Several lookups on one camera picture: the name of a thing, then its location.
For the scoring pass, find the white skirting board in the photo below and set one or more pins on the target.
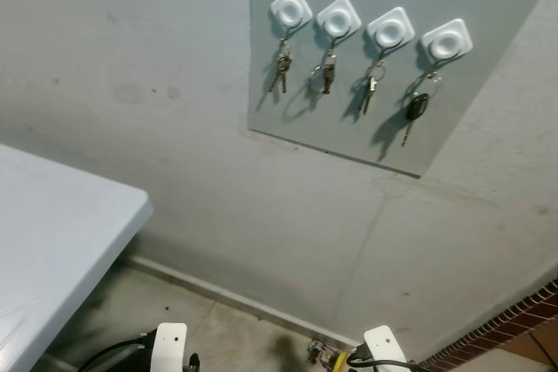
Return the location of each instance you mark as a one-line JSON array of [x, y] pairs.
[[235, 300]]

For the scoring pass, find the small colourful object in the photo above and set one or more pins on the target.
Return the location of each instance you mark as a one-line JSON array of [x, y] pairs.
[[318, 355]]

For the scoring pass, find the white plastic table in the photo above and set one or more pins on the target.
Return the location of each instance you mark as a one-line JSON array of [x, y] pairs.
[[52, 233]]

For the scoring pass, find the red brick patterned ledge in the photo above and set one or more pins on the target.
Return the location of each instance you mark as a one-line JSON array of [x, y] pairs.
[[514, 315]]

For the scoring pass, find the black fob car key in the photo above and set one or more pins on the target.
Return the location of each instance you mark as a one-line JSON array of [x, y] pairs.
[[418, 108]]

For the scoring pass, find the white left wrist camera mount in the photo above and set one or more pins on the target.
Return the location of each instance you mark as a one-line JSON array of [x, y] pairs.
[[170, 346]]

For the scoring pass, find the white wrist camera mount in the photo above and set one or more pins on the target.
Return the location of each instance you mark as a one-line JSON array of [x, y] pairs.
[[384, 343], [170, 346]]

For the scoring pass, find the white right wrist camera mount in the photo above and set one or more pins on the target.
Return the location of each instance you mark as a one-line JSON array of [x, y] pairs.
[[384, 343]]

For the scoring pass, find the white square wall hook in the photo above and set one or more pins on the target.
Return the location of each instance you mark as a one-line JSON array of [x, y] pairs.
[[290, 8], [446, 40], [390, 28], [338, 16]]

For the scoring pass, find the grey wall board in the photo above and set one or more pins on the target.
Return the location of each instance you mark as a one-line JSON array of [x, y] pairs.
[[488, 6]]

